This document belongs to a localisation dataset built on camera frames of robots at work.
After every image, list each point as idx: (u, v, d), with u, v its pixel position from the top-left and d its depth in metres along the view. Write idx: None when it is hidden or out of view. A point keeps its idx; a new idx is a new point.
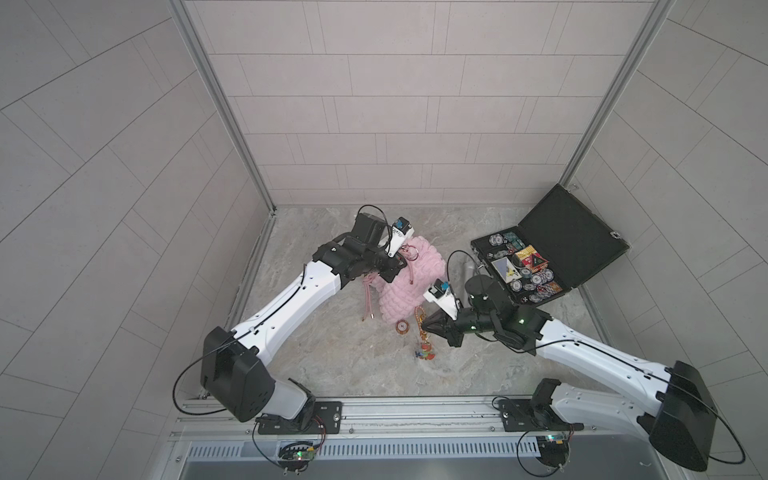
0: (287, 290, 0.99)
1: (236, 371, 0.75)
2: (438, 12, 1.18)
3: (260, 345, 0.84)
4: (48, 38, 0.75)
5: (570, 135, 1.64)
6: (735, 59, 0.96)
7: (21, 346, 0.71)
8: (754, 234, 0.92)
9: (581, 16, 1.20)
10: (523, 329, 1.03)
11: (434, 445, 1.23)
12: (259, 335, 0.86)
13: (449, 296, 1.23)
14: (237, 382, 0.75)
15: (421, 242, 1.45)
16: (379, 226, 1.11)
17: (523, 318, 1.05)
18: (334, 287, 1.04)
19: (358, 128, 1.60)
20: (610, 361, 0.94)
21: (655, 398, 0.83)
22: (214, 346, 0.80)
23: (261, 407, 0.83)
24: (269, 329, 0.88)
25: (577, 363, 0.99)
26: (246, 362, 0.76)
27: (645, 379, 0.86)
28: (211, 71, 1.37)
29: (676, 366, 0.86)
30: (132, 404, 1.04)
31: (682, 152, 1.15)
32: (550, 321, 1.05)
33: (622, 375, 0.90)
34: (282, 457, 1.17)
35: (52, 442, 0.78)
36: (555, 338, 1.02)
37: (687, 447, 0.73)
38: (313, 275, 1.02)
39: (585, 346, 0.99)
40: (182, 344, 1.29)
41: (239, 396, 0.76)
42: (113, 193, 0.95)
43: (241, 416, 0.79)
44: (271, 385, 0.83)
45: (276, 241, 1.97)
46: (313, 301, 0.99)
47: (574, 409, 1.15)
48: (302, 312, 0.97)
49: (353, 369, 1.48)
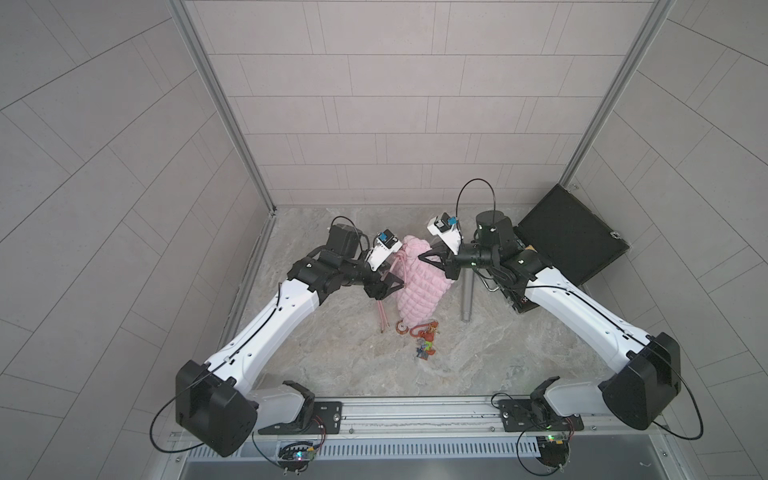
0: (263, 313, 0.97)
1: (214, 404, 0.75)
2: (438, 13, 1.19)
3: (238, 375, 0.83)
4: (49, 39, 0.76)
5: (570, 135, 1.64)
6: (736, 58, 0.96)
7: (21, 346, 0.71)
8: (754, 233, 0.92)
9: (581, 17, 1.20)
10: (520, 268, 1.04)
11: (434, 445, 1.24)
12: (235, 364, 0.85)
13: (454, 232, 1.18)
14: (215, 416, 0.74)
15: (422, 244, 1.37)
16: (353, 237, 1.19)
17: (523, 260, 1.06)
18: (312, 304, 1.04)
19: (358, 128, 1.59)
20: (594, 316, 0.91)
21: (625, 357, 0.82)
22: (186, 382, 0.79)
23: (245, 437, 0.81)
24: (246, 356, 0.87)
25: (561, 310, 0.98)
26: (224, 394, 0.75)
27: (622, 338, 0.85)
28: (211, 70, 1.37)
29: (659, 335, 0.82)
30: (132, 405, 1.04)
31: (682, 152, 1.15)
32: (549, 268, 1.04)
33: (601, 331, 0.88)
34: (282, 457, 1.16)
35: (52, 442, 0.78)
36: (548, 283, 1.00)
37: (636, 405, 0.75)
38: (287, 296, 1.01)
39: (575, 297, 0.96)
40: (182, 344, 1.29)
41: (217, 430, 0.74)
42: (113, 193, 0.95)
43: (223, 452, 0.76)
44: (253, 414, 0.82)
45: (276, 241, 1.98)
46: (290, 322, 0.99)
47: (564, 397, 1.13)
48: (279, 335, 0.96)
49: (353, 369, 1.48)
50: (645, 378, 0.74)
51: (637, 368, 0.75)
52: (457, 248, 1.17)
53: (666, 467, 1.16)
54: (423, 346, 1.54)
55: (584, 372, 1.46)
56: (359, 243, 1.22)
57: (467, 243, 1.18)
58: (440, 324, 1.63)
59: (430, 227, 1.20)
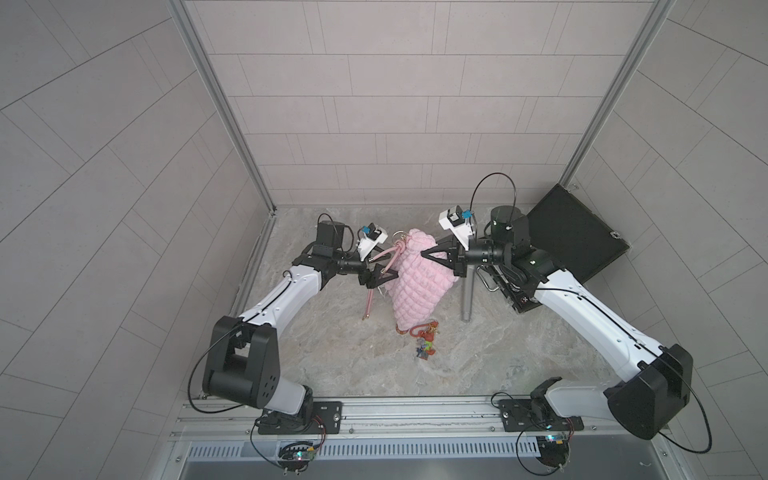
0: (280, 283, 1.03)
1: (256, 345, 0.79)
2: (438, 13, 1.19)
3: (271, 320, 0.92)
4: (49, 39, 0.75)
5: (570, 135, 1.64)
6: (736, 58, 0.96)
7: (20, 346, 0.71)
8: (754, 233, 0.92)
9: (580, 17, 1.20)
10: (531, 269, 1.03)
11: (434, 445, 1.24)
12: (267, 315, 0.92)
13: (466, 226, 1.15)
14: (254, 358, 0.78)
15: (427, 238, 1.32)
16: (338, 229, 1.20)
17: (535, 260, 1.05)
18: (317, 285, 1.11)
19: (358, 128, 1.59)
20: (606, 323, 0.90)
21: (636, 367, 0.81)
22: (222, 333, 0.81)
23: (269, 394, 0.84)
24: (275, 310, 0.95)
25: (571, 313, 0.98)
26: (264, 335, 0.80)
27: (634, 348, 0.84)
28: (211, 70, 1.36)
29: (672, 346, 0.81)
30: (132, 405, 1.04)
31: (682, 152, 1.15)
32: (561, 271, 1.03)
33: (612, 339, 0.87)
34: (282, 457, 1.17)
35: (52, 442, 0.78)
36: (560, 286, 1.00)
37: (645, 416, 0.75)
38: (299, 271, 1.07)
39: (587, 302, 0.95)
40: (182, 344, 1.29)
41: (256, 376, 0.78)
42: (113, 193, 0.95)
43: (257, 404, 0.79)
44: (277, 373, 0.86)
45: (276, 241, 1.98)
46: (304, 292, 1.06)
47: (564, 398, 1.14)
48: (298, 300, 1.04)
49: (353, 369, 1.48)
50: (656, 390, 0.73)
51: (647, 379, 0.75)
52: (468, 244, 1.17)
53: (666, 467, 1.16)
54: (423, 346, 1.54)
55: (584, 372, 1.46)
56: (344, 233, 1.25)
57: (477, 239, 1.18)
58: (440, 323, 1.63)
59: (441, 220, 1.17)
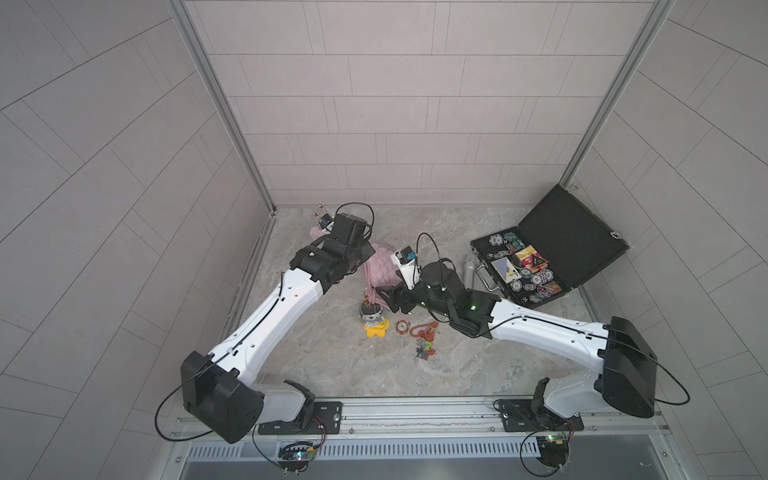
0: (266, 303, 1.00)
1: (218, 395, 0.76)
2: (438, 13, 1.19)
3: (240, 366, 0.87)
4: (50, 40, 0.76)
5: (571, 135, 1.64)
6: (736, 58, 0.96)
7: (21, 346, 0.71)
8: (754, 234, 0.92)
9: (580, 17, 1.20)
10: (476, 316, 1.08)
11: (435, 445, 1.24)
12: (238, 355, 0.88)
13: (410, 267, 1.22)
14: (220, 404, 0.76)
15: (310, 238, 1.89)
16: (358, 226, 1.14)
17: (475, 305, 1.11)
18: (315, 293, 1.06)
19: (358, 128, 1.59)
20: (557, 331, 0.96)
21: (598, 357, 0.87)
22: (190, 371, 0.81)
23: (251, 426, 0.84)
24: (249, 348, 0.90)
25: (526, 336, 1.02)
26: (228, 386, 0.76)
27: (587, 341, 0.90)
28: (211, 71, 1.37)
29: (612, 321, 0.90)
30: (132, 404, 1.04)
31: (682, 152, 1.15)
32: (499, 302, 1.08)
33: (568, 342, 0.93)
34: (282, 457, 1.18)
35: (52, 442, 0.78)
36: (504, 317, 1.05)
37: (634, 398, 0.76)
38: (289, 286, 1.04)
39: (532, 320, 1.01)
40: (181, 343, 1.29)
41: (223, 419, 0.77)
42: (113, 193, 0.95)
43: (231, 439, 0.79)
44: (259, 404, 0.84)
45: (276, 241, 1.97)
46: (292, 312, 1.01)
47: (559, 400, 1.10)
48: (281, 325, 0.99)
49: (353, 369, 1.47)
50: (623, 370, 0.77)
51: (613, 365, 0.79)
52: (412, 283, 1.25)
53: (666, 467, 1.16)
54: (423, 346, 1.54)
55: None
56: (366, 232, 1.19)
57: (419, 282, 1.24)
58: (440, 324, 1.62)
59: (392, 257, 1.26)
